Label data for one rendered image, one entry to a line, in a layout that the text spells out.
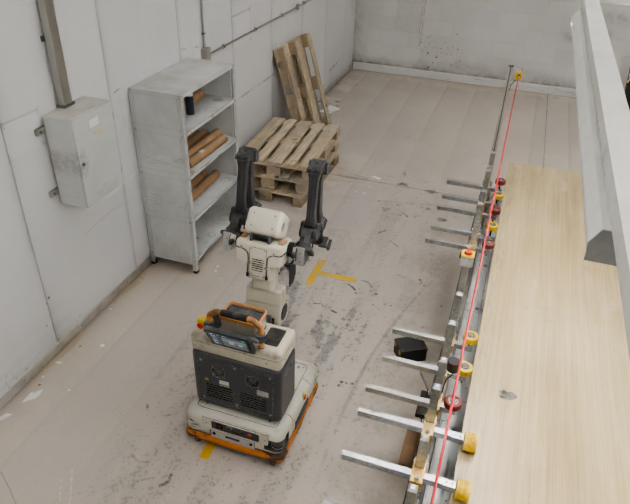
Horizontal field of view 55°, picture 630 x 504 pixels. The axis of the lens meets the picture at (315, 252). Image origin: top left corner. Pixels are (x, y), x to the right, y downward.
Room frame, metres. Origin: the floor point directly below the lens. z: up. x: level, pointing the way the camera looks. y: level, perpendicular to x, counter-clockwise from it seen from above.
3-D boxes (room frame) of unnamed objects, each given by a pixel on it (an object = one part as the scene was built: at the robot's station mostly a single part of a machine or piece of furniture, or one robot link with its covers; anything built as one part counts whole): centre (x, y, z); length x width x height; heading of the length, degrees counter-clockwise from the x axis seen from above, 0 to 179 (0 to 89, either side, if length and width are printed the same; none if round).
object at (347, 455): (1.58, -0.38, 0.95); 0.50 x 0.04 x 0.04; 72
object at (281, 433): (2.69, 0.34, 0.16); 0.67 x 0.64 x 0.25; 162
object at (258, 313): (2.58, 0.38, 0.87); 0.23 x 0.15 x 0.11; 72
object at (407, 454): (2.44, -0.61, 0.04); 0.30 x 0.08 x 0.08; 162
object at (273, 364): (2.60, 0.37, 0.59); 0.55 x 0.34 x 0.83; 72
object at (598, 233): (2.23, -1.00, 2.34); 2.40 x 0.12 x 0.08; 162
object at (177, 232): (4.73, 1.07, 0.78); 0.90 x 0.45 x 1.55; 162
